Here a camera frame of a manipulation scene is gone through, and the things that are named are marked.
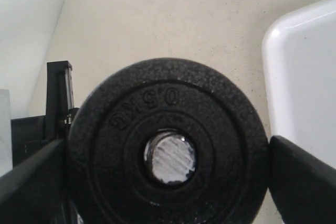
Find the black weight plate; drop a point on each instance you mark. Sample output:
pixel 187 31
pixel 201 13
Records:
pixel 107 176

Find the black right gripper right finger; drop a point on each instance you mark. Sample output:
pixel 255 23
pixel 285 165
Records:
pixel 301 186

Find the chrome dumbbell bar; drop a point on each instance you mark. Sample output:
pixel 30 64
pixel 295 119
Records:
pixel 170 158

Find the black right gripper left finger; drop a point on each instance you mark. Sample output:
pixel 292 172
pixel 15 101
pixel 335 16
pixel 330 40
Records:
pixel 35 190

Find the white plastic tray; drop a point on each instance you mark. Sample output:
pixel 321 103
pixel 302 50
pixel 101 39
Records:
pixel 298 53

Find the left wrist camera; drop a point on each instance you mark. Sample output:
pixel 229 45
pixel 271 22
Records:
pixel 32 133

